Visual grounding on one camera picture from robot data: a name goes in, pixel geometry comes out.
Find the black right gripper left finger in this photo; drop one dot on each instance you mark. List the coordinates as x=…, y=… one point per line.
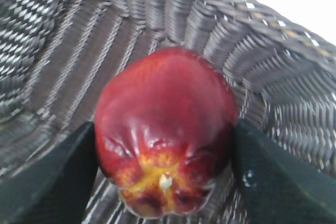
x=57, y=188

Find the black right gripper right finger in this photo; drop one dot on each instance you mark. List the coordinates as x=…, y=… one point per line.
x=277, y=187

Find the red apple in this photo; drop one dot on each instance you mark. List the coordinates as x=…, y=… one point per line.
x=164, y=128

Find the dark brown woven basket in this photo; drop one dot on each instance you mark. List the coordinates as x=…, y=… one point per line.
x=56, y=56

